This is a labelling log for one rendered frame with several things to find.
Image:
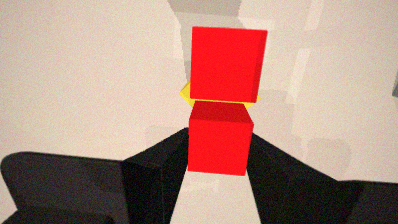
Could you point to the red cube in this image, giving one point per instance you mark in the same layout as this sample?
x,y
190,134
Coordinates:
x,y
226,63
220,134

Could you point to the yellow cube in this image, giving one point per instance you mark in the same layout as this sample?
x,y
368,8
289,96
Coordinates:
x,y
185,94

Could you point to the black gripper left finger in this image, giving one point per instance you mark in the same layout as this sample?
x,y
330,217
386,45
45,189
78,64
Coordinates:
x,y
142,189

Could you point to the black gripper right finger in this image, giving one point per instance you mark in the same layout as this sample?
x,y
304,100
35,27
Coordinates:
x,y
287,191

